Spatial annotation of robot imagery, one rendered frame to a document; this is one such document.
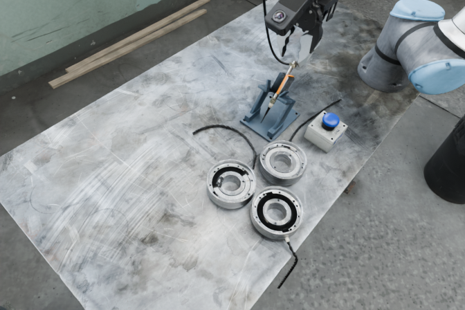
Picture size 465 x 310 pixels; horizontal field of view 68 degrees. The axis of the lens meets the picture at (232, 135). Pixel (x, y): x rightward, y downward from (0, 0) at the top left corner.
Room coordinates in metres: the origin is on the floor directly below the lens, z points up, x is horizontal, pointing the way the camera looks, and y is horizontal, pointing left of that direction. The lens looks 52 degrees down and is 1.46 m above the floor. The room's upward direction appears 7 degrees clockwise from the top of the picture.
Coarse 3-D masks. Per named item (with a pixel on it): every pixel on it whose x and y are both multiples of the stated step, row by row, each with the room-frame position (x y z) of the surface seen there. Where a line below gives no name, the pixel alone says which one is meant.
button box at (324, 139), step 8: (320, 120) 0.56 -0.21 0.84; (312, 128) 0.54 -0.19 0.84; (320, 128) 0.54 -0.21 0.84; (328, 128) 0.54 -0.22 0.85; (336, 128) 0.55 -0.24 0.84; (344, 128) 0.55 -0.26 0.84; (304, 136) 0.54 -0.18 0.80; (312, 136) 0.53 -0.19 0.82; (320, 136) 0.52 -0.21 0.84; (328, 136) 0.52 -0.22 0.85; (336, 136) 0.52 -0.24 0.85; (320, 144) 0.51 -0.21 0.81; (328, 144) 0.51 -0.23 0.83
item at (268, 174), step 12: (276, 144) 0.49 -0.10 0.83; (288, 144) 0.49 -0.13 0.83; (264, 156) 0.45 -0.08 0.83; (276, 156) 0.45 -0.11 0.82; (288, 156) 0.46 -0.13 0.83; (300, 156) 0.46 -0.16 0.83; (264, 168) 0.41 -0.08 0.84; (276, 168) 0.42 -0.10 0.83; (288, 168) 0.42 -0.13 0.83; (300, 168) 0.43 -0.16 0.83; (276, 180) 0.39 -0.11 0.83; (288, 180) 0.39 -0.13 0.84
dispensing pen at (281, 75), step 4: (292, 64) 0.62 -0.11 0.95; (296, 64) 0.63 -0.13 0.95; (292, 68) 0.62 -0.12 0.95; (280, 72) 0.61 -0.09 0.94; (288, 72) 0.62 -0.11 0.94; (280, 76) 0.60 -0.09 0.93; (284, 76) 0.60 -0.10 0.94; (288, 76) 0.61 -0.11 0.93; (276, 80) 0.60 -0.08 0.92; (280, 80) 0.59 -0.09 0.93; (276, 84) 0.59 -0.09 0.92; (280, 84) 0.59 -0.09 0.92; (272, 88) 0.59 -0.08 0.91; (276, 88) 0.59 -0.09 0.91; (276, 92) 0.58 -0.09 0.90; (276, 96) 0.58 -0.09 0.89; (272, 100) 0.58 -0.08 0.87; (268, 104) 0.58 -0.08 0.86; (272, 104) 0.57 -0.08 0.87; (268, 108) 0.57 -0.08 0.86; (264, 116) 0.56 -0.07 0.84
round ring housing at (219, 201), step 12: (216, 168) 0.40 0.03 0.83; (240, 168) 0.41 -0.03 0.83; (228, 180) 0.39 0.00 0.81; (240, 180) 0.38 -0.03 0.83; (252, 180) 0.38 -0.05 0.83; (228, 192) 0.34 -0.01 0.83; (240, 192) 0.35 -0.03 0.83; (252, 192) 0.35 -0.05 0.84; (228, 204) 0.32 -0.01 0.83; (240, 204) 0.32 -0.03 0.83
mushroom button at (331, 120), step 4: (324, 116) 0.55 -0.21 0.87; (328, 116) 0.55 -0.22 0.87; (332, 116) 0.55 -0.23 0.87; (336, 116) 0.56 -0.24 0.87; (324, 120) 0.54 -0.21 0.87; (328, 120) 0.54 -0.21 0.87; (332, 120) 0.54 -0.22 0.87; (336, 120) 0.54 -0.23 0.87; (328, 124) 0.53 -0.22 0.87; (332, 124) 0.53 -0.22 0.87; (336, 124) 0.53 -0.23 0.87
